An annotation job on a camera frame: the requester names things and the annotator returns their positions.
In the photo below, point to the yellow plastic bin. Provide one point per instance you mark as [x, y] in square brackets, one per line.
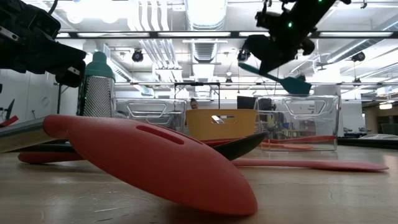
[199, 124]

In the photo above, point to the black ceiling spotlight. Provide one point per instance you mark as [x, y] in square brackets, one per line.
[301, 77]
[137, 56]
[358, 56]
[242, 56]

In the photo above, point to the red silicone spoon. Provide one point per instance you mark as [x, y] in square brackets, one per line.
[46, 157]

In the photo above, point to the red clamp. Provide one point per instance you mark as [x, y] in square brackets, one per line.
[11, 121]

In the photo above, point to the clear plastic bin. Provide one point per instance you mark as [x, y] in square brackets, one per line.
[146, 109]
[326, 124]

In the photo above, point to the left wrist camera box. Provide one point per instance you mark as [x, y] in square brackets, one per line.
[45, 25]

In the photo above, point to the person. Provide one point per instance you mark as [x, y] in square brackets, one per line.
[194, 104]

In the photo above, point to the black background frame stand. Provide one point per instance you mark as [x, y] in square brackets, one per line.
[197, 84]

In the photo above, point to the tan cabinet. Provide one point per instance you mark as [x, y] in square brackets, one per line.
[373, 121]

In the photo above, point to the red silicone spatula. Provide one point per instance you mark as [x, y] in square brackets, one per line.
[311, 139]

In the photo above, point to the white cabinet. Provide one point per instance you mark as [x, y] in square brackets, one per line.
[326, 90]

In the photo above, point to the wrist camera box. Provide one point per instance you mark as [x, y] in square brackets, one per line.
[45, 25]
[267, 21]

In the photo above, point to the black plastic spoon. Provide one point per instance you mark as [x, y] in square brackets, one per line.
[239, 151]

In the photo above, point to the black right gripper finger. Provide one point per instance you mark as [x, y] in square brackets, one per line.
[267, 63]
[281, 61]

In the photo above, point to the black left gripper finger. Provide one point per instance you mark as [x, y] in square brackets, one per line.
[65, 54]

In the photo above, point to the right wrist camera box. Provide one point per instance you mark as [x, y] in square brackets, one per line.
[267, 21]

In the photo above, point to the clear plastic bag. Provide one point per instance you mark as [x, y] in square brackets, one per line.
[382, 137]

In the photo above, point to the black monitor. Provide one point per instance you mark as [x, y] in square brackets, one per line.
[245, 102]

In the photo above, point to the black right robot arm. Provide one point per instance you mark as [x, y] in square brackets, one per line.
[308, 15]

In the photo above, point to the blue silicone spoon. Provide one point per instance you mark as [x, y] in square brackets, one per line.
[295, 86]

